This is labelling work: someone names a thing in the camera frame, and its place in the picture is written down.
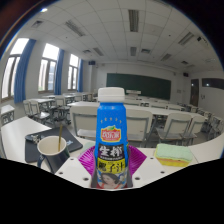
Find blue drink bottle white cap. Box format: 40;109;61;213
94;87;130;190

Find ceiling light panels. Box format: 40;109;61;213
31;6;214;66

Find black flat mat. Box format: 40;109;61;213
24;126;84;164

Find white classroom desks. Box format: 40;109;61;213
0;91;214;128

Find white lectern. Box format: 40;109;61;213
125;89;142;98

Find classroom windows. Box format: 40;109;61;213
1;37;81;101

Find dark green blackboard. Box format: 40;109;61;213
105;72;172;101

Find bunch of keys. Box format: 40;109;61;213
29;133;47;144

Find white curved desk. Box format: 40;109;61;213
188;132;224;165

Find green and yellow sponge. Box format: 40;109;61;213
153;143;194;168

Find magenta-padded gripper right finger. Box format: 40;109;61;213
125;144;175;189

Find brown wooden door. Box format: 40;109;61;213
189;78;200;108

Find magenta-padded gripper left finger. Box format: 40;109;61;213
54;145;99;190

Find white classroom chairs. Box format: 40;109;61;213
22;93;224;148

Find blue curtains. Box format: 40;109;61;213
13;38;85;105

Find dark blue mug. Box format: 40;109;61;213
36;135;71;175

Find dark high wall window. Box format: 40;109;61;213
201;77;224;91

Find wooden stir stick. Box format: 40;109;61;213
57;123;64;153

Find ceiling projector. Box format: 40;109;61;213
196;35;210;48

